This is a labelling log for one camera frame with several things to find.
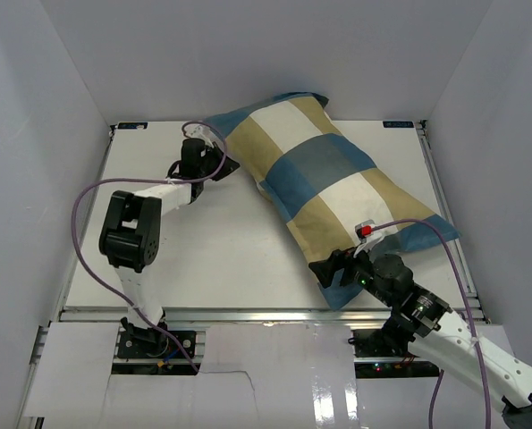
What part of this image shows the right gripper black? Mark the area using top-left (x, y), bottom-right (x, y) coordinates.
top-left (308, 240), bottom-right (395, 307)

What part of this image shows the blue beige white checked pillowcase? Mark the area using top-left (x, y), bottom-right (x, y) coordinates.
top-left (207, 92), bottom-right (462, 307)

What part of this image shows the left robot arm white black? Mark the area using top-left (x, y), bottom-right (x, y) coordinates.
top-left (98, 138), bottom-right (240, 357)

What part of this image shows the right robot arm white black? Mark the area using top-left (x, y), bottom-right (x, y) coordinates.
top-left (309, 250), bottom-right (532, 428)

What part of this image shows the blue label left corner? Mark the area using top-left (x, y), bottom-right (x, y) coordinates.
top-left (116, 122), bottom-right (148, 130)

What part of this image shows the blue label corner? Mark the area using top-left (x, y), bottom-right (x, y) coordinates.
top-left (116, 122), bottom-right (148, 130)
top-left (383, 121), bottom-right (414, 129)

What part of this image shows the blue label right corner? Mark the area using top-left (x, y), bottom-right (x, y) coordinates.
top-left (383, 121), bottom-right (414, 129)

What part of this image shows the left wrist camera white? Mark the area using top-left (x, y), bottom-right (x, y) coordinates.
top-left (189, 124), bottom-right (217, 147)

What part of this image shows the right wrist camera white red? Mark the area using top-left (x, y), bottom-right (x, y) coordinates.
top-left (354, 220), bottom-right (384, 257)

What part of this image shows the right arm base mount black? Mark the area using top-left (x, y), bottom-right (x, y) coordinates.
top-left (348, 321), bottom-right (440, 379)

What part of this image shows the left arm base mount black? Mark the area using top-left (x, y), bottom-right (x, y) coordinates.
top-left (116, 317), bottom-right (197, 364)

